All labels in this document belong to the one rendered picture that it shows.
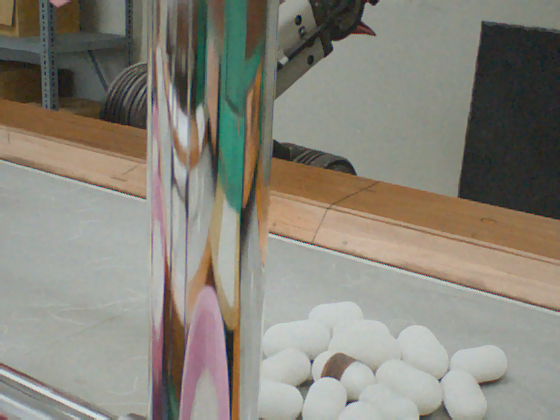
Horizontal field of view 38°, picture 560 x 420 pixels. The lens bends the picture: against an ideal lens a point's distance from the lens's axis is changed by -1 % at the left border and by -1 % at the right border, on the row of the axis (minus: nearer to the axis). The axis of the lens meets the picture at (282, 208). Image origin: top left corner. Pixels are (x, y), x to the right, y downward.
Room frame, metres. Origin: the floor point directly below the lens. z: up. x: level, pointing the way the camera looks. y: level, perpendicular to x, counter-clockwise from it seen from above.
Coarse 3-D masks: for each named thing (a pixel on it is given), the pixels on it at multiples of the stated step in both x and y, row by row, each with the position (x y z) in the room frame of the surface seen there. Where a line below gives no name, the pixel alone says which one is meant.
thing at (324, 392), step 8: (312, 384) 0.34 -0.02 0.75; (320, 384) 0.34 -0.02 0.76; (328, 384) 0.34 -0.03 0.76; (336, 384) 0.34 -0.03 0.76; (312, 392) 0.33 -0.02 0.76; (320, 392) 0.33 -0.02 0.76; (328, 392) 0.33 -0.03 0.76; (336, 392) 0.33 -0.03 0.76; (344, 392) 0.34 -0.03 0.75; (312, 400) 0.32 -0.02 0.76; (320, 400) 0.32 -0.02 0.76; (328, 400) 0.32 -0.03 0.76; (336, 400) 0.33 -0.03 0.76; (344, 400) 0.33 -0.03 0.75; (304, 408) 0.32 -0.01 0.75; (312, 408) 0.32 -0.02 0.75; (320, 408) 0.32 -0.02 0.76; (328, 408) 0.32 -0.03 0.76; (336, 408) 0.32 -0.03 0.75; (304, 416) 0.32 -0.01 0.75; (312, 416) 0.32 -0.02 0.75; (320, 416) 0.32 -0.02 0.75; (328, 416) 0.32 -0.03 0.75; (336, 416) 0.32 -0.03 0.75
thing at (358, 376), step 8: (328, 352) 0.36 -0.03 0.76; (336, 352) 0.36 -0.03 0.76; (320, 360) 0.36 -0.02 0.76; (312, 368) 0.36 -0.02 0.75; (320, 368) 0.36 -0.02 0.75; (352, 368) 0.35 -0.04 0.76; (360, 368) 0.35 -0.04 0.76; (368, 368) 0.35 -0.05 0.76; (312, 376) 0.36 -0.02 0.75; (344, 376) 0.35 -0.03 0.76; (352, 376) 0.35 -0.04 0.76; (360, 376) 0.35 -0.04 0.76; (368, 376) 0.35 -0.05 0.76; (344, 384) 0.35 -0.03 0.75; (352, 384) 0.34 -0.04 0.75; (360, 384) 0.34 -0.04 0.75; (368, 384) 0.35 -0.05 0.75; (352, 392) 0.34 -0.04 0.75; (360, 392) 0.34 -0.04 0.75; (352, 400) 0.35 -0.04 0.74
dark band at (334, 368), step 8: (328, 360) 0.36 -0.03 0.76; (336, 360) 0.36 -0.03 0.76; (344, 360) 0.36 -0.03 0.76; (352, 360) 0.36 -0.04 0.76; (328, 368) 0.35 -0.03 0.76; (336, 368) 0.35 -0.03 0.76; (344, 368) 0.35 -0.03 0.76; (320, 376) 0.36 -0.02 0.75; (328, 376) 0.35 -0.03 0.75; (336, 376) 0.35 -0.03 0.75
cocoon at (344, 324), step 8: (344, 320) 0.40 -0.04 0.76; (352, 320) 0.40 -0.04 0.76; (360, 320) 0.41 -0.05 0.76; (368, 320) 0.41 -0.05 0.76; (336, 328) 0.40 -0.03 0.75; (344, 328) 0.40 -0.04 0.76; (352, 328) 0.40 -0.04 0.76; (360, 328) 0.40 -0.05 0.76; (368, 328) 0.40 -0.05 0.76; (376, 328) 0.40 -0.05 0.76; (384, 328) 0.40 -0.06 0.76
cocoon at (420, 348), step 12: (408, 336) 0.39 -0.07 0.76; (420, 336) 0.38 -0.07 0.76; (432, 336) 0.39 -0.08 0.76; (408, 348) 0.38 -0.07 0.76; (420, 348) 0.37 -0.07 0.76; (432, 348) 0.37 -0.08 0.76; (408, 360) 0.37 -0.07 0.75; (420, 360) 0.37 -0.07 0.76; (432, 360) 0.37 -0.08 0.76; (444, 360) 0.37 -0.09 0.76; (432, 372) 0.37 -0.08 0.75; (444, 372) 0.37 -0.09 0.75
